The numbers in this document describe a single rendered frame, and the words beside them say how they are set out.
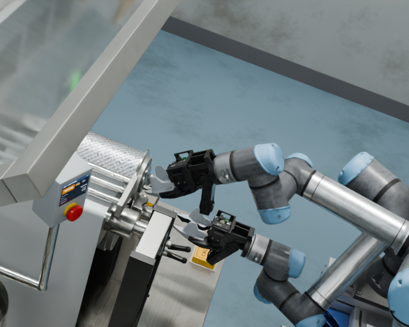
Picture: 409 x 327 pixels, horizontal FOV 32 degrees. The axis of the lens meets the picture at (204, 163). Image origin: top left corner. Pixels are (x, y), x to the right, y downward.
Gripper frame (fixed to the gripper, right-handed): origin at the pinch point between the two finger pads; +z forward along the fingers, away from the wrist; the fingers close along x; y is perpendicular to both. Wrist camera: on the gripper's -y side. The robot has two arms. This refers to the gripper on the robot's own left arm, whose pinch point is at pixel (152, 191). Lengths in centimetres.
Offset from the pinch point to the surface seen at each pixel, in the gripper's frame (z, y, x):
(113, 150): 4.8, 13.5, -0.7
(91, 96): -49, 59, 74
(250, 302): 43, -126, -89
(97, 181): -7.4, 21.7, 26.7
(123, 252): 15.4, -15.4, 3.3
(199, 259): 6.7, -35.8, -14.5
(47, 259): -11, 24, 54
